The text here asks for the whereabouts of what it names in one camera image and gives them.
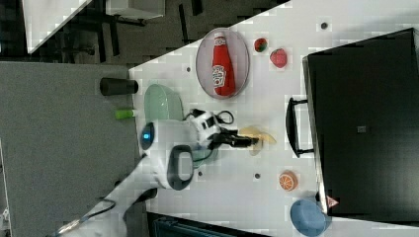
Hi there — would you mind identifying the grey round plate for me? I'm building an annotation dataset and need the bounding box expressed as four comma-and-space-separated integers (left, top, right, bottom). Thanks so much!
196, 28, 250, 100

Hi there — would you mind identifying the toy orange half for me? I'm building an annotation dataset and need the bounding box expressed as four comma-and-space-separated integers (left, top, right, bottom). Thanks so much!
279, 171, 298, 192

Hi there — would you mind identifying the peeled toy banana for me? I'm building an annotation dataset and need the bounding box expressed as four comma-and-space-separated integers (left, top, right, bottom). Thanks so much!
238, 126, 277, 156

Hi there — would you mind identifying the green plastic mug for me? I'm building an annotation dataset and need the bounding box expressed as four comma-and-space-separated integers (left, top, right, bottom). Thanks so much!
193, 149, 218, 169

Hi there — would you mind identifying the blue plastic bowl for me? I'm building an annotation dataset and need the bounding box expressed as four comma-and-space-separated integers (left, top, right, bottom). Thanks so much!
290, 198, 332, 237

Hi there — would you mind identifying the green bottle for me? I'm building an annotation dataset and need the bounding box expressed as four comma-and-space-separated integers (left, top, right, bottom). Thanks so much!
115, 110, 135, 119

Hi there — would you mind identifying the pink toy strawberry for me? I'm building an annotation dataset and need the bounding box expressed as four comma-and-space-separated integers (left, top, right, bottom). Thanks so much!
270, 48, 288, 68

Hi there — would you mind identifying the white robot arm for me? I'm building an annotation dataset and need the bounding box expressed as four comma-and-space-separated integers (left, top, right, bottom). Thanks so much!
46, 109, 259, 237

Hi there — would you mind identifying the dark cylinder post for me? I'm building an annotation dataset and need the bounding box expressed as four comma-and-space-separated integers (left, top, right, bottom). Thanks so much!
100, 78, 139, 96

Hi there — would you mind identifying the dark red toy strawberry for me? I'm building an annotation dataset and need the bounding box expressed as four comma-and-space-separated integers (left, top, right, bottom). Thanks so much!
254, 38, 268, 52

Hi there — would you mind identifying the red ketchup bottle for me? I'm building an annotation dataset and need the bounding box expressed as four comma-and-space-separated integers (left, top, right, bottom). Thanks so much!
211, 33, 235, 97

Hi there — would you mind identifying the green plastic colander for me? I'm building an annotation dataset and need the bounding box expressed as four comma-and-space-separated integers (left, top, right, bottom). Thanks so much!
144, 84, 184, 122

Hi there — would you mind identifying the white side table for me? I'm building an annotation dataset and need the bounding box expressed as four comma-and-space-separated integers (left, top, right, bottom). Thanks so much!
22, 0, 92, 53

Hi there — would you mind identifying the silver black toaster oven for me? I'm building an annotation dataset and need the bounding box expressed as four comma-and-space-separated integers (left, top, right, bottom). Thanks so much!
302, 28, 419, 226

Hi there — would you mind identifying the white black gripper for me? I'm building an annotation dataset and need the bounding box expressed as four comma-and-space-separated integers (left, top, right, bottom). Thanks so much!
192, 110, 259, 149

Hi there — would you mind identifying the blue metal frame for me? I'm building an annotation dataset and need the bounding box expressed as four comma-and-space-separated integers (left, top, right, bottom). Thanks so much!
147, 212, 268, 237

